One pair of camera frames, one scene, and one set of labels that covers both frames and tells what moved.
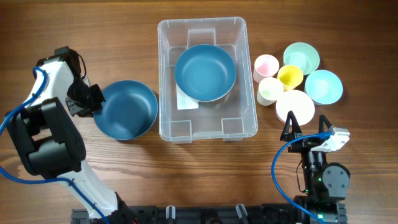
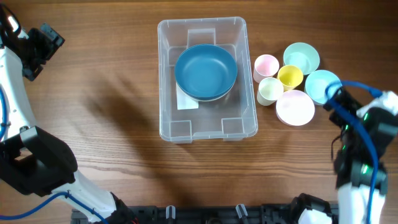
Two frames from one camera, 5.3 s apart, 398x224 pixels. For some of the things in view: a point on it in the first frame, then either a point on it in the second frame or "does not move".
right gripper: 296,132 -> 351,104
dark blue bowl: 130,111 -> 206,71
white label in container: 183,102 does not move
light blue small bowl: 323,87 does not move
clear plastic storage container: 205,84 does not move
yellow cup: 290,76 does not move
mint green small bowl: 303,55 does not move
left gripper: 87,111 -> 30,70
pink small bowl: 300,102 does not move
